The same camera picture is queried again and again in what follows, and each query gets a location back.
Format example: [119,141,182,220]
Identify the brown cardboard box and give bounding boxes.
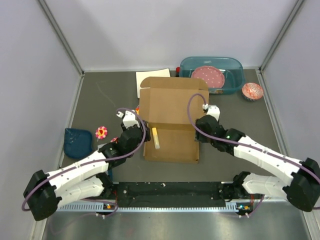
[139,77,209,164]

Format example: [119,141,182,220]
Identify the yellow highlighter marker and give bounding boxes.
[151,127,160,150]

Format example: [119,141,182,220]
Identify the aluminium frame post left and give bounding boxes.
[36,0,85,76]

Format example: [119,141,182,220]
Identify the white square plate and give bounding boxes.
[135,68,171,99]

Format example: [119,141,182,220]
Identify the aluminium frame post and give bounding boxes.
[36,0,85,76]
[258,0,306,73]

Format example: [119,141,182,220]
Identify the pink dotted plate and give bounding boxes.
[191,65,225,89]

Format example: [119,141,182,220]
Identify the blue packet under arm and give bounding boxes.
[107,169,113,180]

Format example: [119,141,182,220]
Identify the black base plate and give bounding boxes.
[84,181,265,202]

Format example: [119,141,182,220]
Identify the red patterned bowl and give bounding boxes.
[241,82,264,102]

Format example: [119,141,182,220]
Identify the red capped small bottle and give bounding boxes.
[175,66,180,77]

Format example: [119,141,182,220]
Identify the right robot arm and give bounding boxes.
[193,115,320,212]

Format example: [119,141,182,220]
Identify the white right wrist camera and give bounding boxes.
[202,103,221,121]

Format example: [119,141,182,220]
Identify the pink flower plush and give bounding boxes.
[95,126,108,140]
[110,137,119,143]

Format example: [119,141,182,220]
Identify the grey slotted cable duct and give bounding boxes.
[56,201,252,213]

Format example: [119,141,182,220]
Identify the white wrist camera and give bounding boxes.
[116,110,140,131]
[202,103,221,121]

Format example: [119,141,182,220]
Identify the dark blue cloth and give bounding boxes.
[63,128,93,160]

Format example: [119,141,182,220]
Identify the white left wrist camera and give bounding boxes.
[116,110,140,131]

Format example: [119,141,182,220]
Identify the aluminium frame post right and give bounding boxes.
[258,0,306,73]

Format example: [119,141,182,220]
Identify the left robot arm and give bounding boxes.
[21,121,151,221]

